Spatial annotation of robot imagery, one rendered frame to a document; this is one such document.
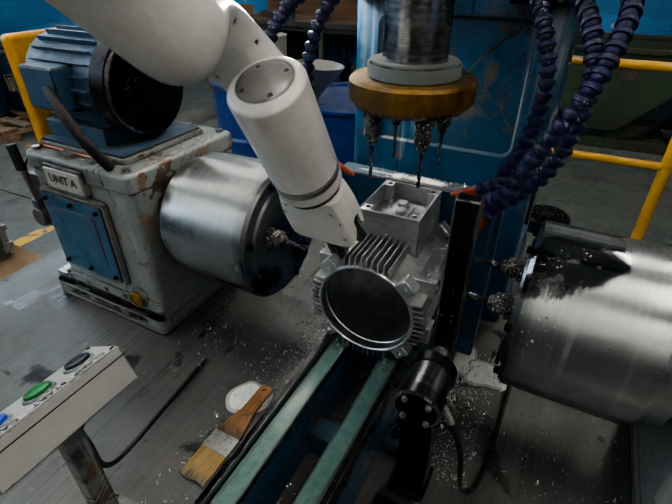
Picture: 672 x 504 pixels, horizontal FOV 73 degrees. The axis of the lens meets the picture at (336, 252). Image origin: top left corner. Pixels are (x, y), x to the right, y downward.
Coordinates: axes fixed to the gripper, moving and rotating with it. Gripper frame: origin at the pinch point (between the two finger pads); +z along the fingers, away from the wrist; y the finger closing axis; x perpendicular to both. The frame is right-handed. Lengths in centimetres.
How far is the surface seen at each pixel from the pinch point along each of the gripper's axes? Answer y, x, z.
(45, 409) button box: -14.1, -35.8, -17.7
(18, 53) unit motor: -71, 13, -18
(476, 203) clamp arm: 20.4, 1.7, -16.1
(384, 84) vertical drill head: 4.4, 15.5, -18.0
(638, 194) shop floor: 82, 222, 256
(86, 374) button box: -14.3, -31.3, -15.3
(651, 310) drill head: 40.8, 0.9, -3.4
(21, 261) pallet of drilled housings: -207, -10, 104
